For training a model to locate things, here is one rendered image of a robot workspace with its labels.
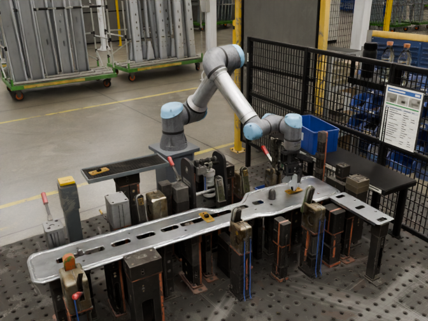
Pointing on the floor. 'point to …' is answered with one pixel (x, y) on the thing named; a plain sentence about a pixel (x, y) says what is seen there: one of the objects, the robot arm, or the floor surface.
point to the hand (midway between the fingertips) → (293, 186)
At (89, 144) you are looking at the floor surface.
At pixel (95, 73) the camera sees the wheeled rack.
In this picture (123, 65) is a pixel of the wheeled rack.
